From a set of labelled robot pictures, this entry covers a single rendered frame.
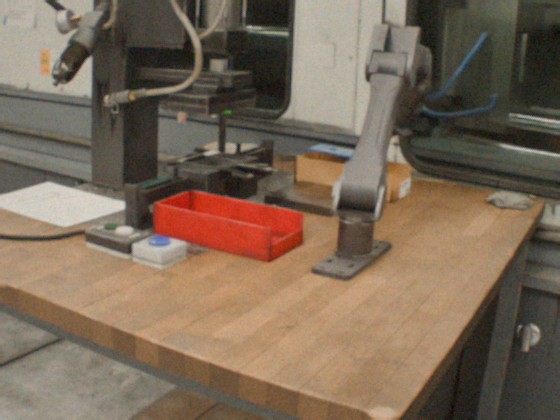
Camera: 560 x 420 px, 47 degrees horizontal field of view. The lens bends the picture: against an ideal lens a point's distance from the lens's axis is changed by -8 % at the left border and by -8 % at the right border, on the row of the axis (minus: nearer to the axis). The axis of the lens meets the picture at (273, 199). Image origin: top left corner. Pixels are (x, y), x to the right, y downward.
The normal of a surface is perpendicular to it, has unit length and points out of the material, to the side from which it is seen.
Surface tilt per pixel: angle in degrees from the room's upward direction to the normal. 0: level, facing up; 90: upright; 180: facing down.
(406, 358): 0
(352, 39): 90
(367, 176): 49
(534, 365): 90
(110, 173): 90
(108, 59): 90
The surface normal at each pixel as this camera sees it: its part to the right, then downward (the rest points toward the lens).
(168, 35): -0.50, 0.21
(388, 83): -0.25, -0.45
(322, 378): 0.04, -0.96
